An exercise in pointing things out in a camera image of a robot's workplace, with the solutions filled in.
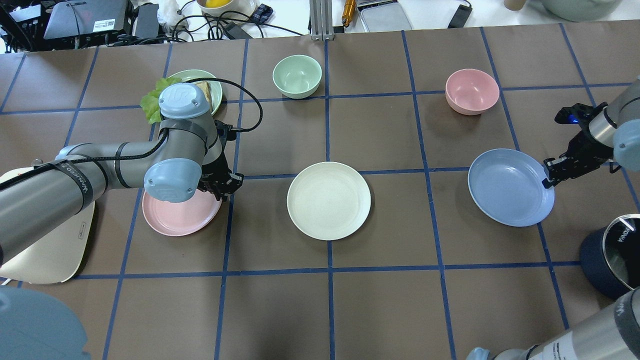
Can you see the glass pot lid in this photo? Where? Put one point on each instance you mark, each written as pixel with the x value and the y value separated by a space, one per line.
pixel 621 248

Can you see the silver kitchen scale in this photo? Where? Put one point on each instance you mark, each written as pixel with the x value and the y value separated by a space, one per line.
pixel 383 16

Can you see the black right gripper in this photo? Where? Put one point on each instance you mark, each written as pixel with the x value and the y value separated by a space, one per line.
pixel 583 145

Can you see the green lettuce leaf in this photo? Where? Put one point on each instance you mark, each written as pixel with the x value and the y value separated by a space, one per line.
pixel 150 102

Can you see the aluminium frame post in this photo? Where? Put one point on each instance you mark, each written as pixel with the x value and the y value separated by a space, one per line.
pixel 321 20

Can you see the white toaster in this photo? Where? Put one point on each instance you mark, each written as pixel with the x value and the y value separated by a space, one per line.
pixel 45 250

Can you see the orange handled tool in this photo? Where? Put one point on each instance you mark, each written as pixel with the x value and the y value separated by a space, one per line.
pixel 348 12

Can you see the pink bowl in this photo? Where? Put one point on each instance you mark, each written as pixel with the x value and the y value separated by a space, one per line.
pixel 471 92

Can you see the blue plate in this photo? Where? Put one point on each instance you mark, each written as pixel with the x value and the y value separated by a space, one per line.
pixel 507 186

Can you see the pink plate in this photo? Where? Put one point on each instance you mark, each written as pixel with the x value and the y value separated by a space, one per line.
pixel 181 218

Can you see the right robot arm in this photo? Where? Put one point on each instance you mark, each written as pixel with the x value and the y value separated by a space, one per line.
pixel 613 332

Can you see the white bowl with fruit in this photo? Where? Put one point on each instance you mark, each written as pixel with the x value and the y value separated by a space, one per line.
pixel 218 7

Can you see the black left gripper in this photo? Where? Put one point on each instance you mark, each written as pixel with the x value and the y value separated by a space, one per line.
pixel 218 176

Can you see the white plate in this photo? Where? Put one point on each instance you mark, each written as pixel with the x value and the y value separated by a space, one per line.
pixel 328 201

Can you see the bread slice on plate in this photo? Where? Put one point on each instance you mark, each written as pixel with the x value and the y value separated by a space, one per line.
pixel 206 89

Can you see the light green plate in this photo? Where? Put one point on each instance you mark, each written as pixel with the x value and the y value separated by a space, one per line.
pixel 215 87

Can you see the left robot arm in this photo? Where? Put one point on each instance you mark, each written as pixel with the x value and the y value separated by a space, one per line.
pixel 187 157

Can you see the green bowl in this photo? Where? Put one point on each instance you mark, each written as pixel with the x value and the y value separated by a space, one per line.
pixel 297 76

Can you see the dark blue saucepan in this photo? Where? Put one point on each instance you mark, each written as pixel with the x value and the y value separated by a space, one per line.
pixel 595 268

